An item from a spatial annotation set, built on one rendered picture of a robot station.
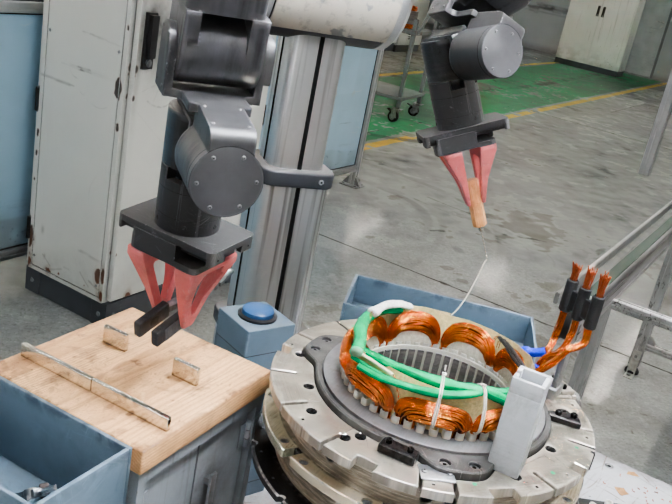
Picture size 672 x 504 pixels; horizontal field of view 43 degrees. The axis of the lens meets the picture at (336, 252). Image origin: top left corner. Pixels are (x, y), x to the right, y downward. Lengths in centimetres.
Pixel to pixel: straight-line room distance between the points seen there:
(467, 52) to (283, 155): 35
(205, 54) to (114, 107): 230
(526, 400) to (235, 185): 30
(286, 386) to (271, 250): 45
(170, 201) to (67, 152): 245
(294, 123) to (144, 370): 47
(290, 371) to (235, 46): 32
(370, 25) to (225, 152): 56
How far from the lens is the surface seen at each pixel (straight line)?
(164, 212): 73
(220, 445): 88
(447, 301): 117
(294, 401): 79
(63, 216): 324
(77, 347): 89
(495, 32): 95
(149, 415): 78
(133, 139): 299
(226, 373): 87
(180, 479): 85
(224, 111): 66
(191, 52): 67
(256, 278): 124
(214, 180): 63
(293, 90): 117
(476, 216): 106
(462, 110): 101
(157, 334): 76
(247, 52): 68
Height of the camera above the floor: 149
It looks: 20 degrees down
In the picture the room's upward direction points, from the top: 11 degrees clockwise
